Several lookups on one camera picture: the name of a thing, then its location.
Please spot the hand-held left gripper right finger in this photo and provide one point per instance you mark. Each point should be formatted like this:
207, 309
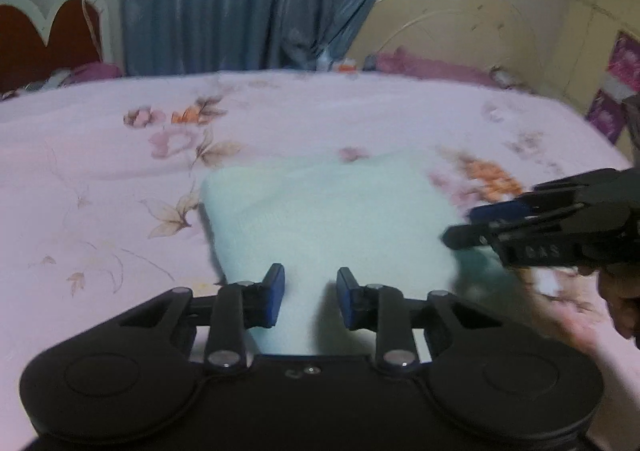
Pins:
346, 298

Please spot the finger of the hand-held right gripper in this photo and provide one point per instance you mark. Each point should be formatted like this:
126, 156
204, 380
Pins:
495, 212
470, 236

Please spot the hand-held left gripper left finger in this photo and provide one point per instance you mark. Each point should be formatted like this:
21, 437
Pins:
274, 296

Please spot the pale green knitted garment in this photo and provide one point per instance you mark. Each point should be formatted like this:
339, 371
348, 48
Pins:
325, 216

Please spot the crumpled colourful clothes heap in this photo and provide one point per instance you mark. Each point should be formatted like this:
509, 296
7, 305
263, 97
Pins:
75, 76

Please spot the person's right hand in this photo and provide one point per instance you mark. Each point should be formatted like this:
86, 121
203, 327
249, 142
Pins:
622, 301

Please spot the white brown patterned pillow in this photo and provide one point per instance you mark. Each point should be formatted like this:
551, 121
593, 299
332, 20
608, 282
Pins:
506, 77

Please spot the pink pillow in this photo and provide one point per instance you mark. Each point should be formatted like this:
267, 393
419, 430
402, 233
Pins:
425, 66

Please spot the cream curved headboard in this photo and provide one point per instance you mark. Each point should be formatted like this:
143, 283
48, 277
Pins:
450, 21

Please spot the small orange container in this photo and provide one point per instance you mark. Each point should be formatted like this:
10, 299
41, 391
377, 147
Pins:
347, 65

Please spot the pink floral bedsheet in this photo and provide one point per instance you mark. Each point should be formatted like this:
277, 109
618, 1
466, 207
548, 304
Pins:
100, 171

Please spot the blue grey curtain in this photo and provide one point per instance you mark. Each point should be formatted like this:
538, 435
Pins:
240, 1

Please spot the red heart-shaped headboard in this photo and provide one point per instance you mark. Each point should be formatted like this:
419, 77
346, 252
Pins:
30, 46

